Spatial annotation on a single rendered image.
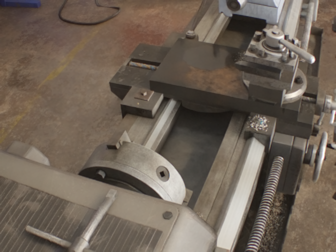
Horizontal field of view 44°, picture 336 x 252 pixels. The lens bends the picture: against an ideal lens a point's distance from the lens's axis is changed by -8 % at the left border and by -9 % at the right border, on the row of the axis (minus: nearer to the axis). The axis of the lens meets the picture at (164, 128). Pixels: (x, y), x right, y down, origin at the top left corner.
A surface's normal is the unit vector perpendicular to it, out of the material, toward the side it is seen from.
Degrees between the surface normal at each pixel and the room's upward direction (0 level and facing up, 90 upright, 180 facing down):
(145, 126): 0
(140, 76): 0
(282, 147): 90
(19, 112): 0
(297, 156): 90
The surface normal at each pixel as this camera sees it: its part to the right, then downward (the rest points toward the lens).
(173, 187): 0.82, -0.12
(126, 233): -0.05, -0.73
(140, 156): 0.18, -0.66
